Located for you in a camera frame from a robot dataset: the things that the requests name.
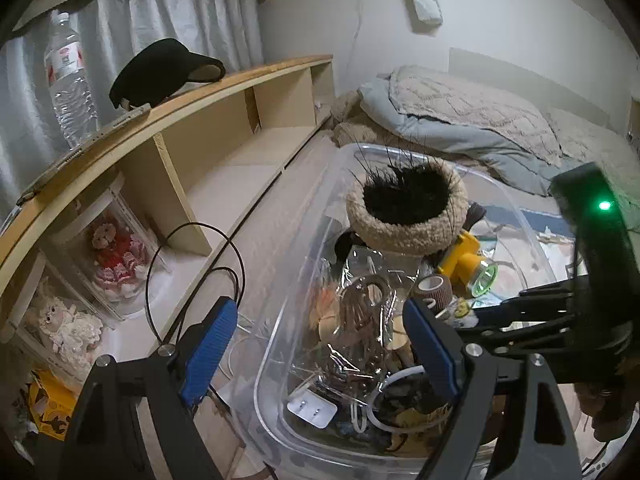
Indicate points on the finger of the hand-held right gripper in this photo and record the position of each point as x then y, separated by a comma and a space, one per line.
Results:
515, 337
525, 298

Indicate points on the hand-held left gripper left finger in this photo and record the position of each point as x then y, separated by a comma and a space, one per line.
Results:
210, 350

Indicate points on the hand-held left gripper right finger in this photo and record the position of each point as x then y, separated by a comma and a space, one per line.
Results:
430, 350

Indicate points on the clear plastic storage bin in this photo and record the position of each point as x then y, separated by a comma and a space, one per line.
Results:
300, 270

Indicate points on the person's right hand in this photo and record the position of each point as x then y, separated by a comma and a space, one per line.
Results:
607, 410

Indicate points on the brown ribbed tape roll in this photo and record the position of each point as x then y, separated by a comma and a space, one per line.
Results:
434, 291

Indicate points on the yellow headlamp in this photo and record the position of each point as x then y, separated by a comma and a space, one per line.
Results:
467, 260

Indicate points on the white charger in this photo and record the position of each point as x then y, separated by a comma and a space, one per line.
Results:
311, 410

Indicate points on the beige textured pillow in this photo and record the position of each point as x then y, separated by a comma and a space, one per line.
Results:
475, 105
585, 140

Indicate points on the beige fluffy hat black fur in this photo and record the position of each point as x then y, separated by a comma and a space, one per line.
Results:
400, 230

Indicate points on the red dress doll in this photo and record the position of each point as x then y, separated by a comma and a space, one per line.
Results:
115, 255

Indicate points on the white dress doll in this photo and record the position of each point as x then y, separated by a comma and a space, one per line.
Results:
60, 325

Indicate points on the clear display case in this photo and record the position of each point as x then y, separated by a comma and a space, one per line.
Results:
135, 210

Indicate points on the yellow box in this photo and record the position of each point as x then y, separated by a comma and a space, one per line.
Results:
47, 405

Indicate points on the grey duvet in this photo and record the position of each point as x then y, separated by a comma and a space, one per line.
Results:
440, 135

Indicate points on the white headboard panel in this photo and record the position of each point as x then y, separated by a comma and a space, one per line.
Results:
525, 75

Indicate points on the wooden bedside shelf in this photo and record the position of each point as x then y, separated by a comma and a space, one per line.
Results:
225, 125

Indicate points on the beige fleece blanket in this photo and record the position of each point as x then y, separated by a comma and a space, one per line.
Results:
350, 125

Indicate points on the thin grey flat device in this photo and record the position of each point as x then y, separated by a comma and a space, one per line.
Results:
90, 142

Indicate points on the black visor cap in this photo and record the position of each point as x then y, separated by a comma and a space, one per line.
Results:
160, 77

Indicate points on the clear water bottle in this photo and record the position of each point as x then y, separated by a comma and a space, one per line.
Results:
67, 75

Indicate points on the grey curtain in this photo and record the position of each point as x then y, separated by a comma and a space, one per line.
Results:
165, 25

